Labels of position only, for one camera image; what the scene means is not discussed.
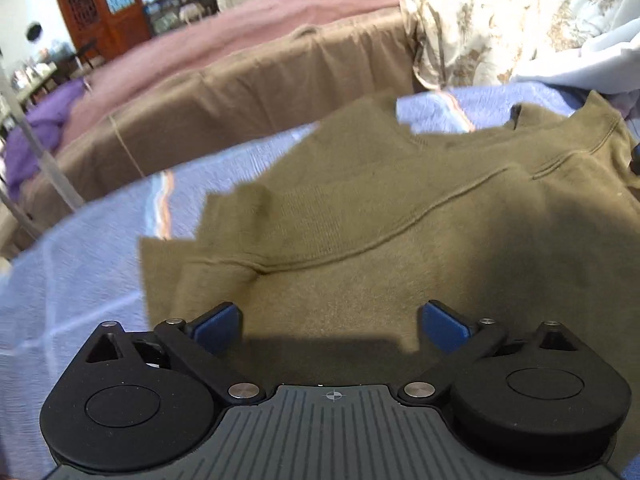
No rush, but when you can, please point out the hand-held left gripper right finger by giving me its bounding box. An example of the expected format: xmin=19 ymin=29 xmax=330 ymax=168
xmin=398 ymin=300 xmax=601 ymax=406

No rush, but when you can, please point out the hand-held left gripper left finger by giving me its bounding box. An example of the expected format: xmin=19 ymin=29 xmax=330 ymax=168
xmin=75 ymin=301 xmax=267 ymax=407

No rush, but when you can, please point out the olive green sweatshirt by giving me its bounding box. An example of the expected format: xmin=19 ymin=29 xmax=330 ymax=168
xmin=138 ymin=90 xmax=640 ymax=391

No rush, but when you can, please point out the brown covered bed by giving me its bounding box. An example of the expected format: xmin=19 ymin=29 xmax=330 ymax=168
xmin=0 ymin=10 xmax=418 ymax=256

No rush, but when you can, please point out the purple cloth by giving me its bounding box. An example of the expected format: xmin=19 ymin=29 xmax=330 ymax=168
xmin=4 ymin=79 xmax=87 ymax=201

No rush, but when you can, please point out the pink bed cover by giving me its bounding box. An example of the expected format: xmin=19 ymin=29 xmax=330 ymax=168
xmin=60 ymin=0 xmax=403 ymax=146

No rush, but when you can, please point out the floral beige quilt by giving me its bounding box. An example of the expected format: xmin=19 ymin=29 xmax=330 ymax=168
xmin=332 ymin=0 xmax=621 ymax=92

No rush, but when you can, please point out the dark display shelf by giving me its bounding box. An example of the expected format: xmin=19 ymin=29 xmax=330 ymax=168
xmin=144 ymin=0 xmax=217 ymax=35

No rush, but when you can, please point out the red-brown wooden cabinet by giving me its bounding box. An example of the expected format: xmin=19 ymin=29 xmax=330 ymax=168
xmin=51 ymin=0 xmax=154 ymax=62

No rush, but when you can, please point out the white metal tube frame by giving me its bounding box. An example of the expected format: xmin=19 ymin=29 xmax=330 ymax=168
xmin=0 ymin=75 xmax=85 ymax=241

